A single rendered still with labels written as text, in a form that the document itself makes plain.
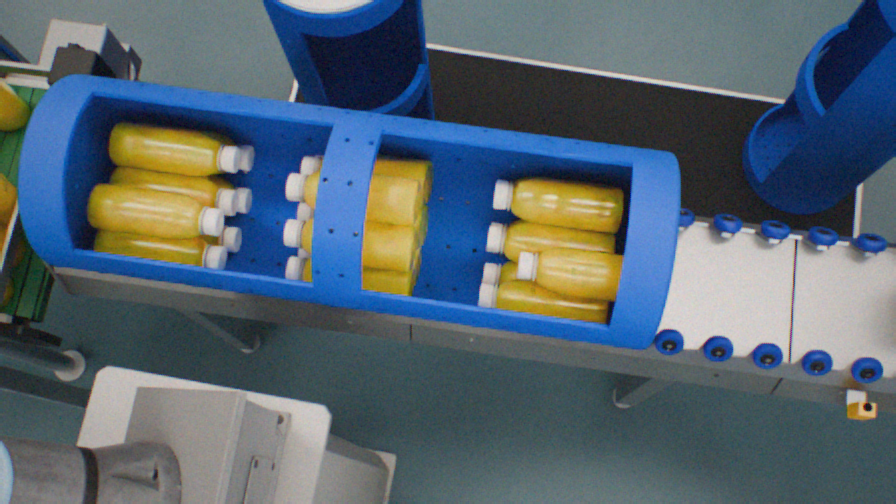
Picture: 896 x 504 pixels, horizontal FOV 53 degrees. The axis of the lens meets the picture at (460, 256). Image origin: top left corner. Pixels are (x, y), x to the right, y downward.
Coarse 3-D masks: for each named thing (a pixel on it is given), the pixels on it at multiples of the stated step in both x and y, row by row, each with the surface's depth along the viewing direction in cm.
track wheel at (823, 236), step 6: (816, 228) 144; (822, 228) 144; (828, 228) 144; (810, 234) 143; (816, 234) 142; (822, 234) 141; (828, 234) 142; (834, 234) 142; (810, 240) 143; (816, 240) 142; (822, 240) 141; (828, 240) 141; (834, 240) 141
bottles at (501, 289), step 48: (240, 144) 142; (192, 192) 133; (240, 192) 141; (96, 240) 132; (144, 240) 132; (192, 240) 132; (240, 240) 142; (528, 240) 131; (576, 240) 130; (384, 288) 130; (480, 288) 131; (528, 288) 129
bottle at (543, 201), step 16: (512, 192) 131; (528, 192) 129; (544, 192) 129; (560, 192) 129; (576, 192) 129; (592, 192) 129; (608, 192) 129; (512, 208) 131; (528, 208) 129; (544, 208) 129; (560, 208) 129; (576, 208) 129; (592, 208) 128; (608, 208) 128; (544, 224) 132; (560, 224) 131; (576, 224) 130; (592, 224) 130; (608, 224) 129
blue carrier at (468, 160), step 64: (64, 128) 121; (192, 128) 143; (256, 128) 141; (320, 128) 139; (384, 128) 123; (448, 128) 125; (64, 192) 132; (256, 192) 146; (320, 192) 118; (448, 192) 144; (640, 192) 117; (64, 256) 127; (128, 256) 126; (256, 256) 143; (320, 256) 120; (448, 256) 144; (640, 256) 116; (448, 320) 127; (512, 320) 123; (576, 320) 122; (640, 320) 119
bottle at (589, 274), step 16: (544, 256) 126; (560, 256) 125; (576, 256) 125; (592, 256) 125; (608, 256) 126; (544, 272) 125; (560, 272) 125; (576, 272) 124; (592, 272) 124; (608, 272) 124; (544, 288) 127; (560, 288) 126; (576, 288) 125; (592, 288) 125; (608, 288) 124
